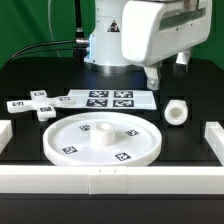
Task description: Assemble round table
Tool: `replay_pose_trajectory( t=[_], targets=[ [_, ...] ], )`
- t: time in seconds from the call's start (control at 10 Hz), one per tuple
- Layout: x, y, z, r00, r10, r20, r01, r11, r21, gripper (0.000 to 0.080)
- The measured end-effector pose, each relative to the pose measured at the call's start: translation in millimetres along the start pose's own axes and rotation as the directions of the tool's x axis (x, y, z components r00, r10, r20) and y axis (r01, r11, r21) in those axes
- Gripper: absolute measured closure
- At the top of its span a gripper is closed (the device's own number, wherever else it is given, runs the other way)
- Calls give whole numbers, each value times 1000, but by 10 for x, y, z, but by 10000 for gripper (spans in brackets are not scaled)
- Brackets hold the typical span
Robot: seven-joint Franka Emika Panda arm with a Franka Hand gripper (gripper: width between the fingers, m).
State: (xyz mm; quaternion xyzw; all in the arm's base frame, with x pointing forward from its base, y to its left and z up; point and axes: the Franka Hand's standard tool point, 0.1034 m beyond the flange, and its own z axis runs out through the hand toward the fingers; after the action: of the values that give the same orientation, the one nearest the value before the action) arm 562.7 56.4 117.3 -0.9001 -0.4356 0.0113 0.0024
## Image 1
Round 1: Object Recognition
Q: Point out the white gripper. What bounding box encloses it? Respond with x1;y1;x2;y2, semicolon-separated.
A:
121;0;212;91

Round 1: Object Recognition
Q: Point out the white round table top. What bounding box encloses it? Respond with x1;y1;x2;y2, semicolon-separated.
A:
43;112;162;166

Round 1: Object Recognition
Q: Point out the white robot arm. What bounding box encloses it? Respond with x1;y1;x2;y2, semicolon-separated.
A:
85;0;212;90

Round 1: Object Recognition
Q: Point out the white right fence block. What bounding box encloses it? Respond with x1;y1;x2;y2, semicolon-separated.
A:
204;122;224;167

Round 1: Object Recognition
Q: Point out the white fence block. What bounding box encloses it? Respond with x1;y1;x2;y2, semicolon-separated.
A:
204;122;224;167
0;120;13;154

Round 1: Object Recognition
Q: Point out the white marker sheet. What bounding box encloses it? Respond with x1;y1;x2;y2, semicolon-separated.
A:
68;89;157;110

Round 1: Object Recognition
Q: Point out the white cross-shaped table base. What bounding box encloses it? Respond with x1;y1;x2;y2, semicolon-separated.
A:
7;90;75;122

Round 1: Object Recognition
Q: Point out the white left fence block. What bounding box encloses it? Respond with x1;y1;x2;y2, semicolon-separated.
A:
0;120;13;154

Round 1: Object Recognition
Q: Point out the white front fence bar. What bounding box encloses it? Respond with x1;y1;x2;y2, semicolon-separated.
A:
0;165;224;195

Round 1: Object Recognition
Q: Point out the black upright cable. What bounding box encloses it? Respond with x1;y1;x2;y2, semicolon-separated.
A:
73;0;85;61

